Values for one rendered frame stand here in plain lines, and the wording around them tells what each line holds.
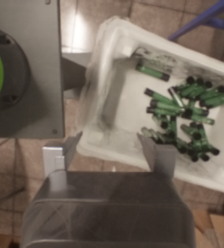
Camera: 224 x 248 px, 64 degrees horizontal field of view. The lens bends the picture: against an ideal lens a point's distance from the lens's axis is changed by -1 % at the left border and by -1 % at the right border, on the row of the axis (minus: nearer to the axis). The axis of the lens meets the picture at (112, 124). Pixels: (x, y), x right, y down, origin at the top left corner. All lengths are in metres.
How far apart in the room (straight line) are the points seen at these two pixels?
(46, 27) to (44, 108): 0.14
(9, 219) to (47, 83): 1.63
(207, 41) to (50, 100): 1.22
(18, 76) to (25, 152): 1.19
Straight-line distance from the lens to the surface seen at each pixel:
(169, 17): 1.37
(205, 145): 0.83
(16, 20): 0.39
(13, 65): 0.34
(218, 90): 0.82
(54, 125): 0.37
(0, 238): 2.00
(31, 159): 1.52
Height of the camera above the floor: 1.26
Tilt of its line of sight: 76 degrees down
